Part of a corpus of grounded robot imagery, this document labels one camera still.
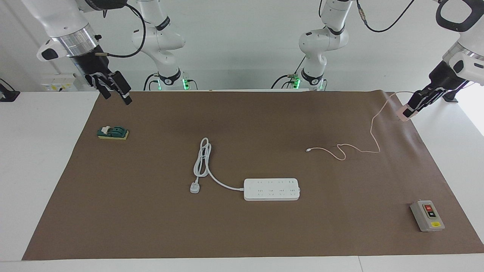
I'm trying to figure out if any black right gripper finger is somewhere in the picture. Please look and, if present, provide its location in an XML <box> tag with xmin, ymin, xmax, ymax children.
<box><xmin>85</xmin><ymin>72</ymin><xmax>113</xmax><ymax>100</ymax></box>
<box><xmin>109</xmin><ymin>70</ymin><xmax>133</xmax><ymax>106</ymax></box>

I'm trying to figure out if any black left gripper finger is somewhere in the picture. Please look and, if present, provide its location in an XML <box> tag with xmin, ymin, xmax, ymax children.
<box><xmin>411</xmin><ymin>99</ymin><xmax>430</xmax><ymax>116</ymax></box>
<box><xmin>403</xmin><ymin>95</ymin><xmax>425</xmax><ymax>117</ymax></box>

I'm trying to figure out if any pink charging cable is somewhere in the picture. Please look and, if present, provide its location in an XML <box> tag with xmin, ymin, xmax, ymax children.
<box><xmin>306</xmin><ymin>91</ymin><xmax>416</xmax><ymax>161</ymax></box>

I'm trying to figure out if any white power strip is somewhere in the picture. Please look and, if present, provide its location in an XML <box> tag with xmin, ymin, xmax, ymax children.
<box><xmin>243</xmin><ymin>178</ymin><xmax>301</xmax><ymax>201</ymax></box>

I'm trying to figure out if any green circuit board block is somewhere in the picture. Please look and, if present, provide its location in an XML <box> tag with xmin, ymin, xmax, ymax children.
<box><xmin>97</xmin><ymin>126</ymin><xmax>129</xmax><ymax>141</ymax></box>

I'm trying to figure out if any black table clamp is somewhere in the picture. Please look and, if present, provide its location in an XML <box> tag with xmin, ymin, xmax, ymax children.
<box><xmin>0</xmin><ymin>78</ymin><xmax>20</xmax><ymax>103</ymax></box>

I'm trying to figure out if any brown paper table mat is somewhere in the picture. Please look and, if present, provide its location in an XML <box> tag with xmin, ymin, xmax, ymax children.
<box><xmin>22</xmin><ymin>90</ymin><xmax>484</xmax><ymax>261</ymax></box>

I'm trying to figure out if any black right base cable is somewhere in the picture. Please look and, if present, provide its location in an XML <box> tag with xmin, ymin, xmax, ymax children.
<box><xmin>143</xmin><ymin>73</ymin><xmax>161</xmax><ymax>91</ymax></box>

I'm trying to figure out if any black base cable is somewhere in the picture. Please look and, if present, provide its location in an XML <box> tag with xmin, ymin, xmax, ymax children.
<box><xmin>143</xmin><ymin>73</ymin><xmax>161</xmax><ymax>91</ymax></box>
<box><xmin>270</xmin><ymin>57</ymin><xmax>303</xmax><ymax>90</ymax></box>

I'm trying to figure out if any white wall socket box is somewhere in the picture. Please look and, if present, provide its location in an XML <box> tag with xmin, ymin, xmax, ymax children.
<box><xmin>41</xmin><ymin>74</ymin><xmax>78</xmax><ymax>92</ymax></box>

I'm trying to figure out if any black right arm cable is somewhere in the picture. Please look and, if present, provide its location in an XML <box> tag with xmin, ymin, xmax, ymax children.
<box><xmin>96</xmin><ymin>3</ymin><xmax>146</xmax><ymax>59</ymax></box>

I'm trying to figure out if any grey on-off switch box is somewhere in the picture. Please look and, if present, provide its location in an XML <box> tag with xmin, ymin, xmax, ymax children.
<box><xmin>410</xmin><ymin>200</ymin><xmax>445</xmax><ymax>232</ymax></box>

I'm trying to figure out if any black left base cable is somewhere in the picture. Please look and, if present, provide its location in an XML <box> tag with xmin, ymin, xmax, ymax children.
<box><xmin>270</xmin><ymin>57</ymin><xmax>303</xmax><ymax>90</ymax></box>

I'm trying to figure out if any white power strip cord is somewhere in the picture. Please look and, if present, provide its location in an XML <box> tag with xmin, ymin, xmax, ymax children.
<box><xmin>193</xmin><ymin>138</ymin><xmax>245</xmax><ymax>190</ymax></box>

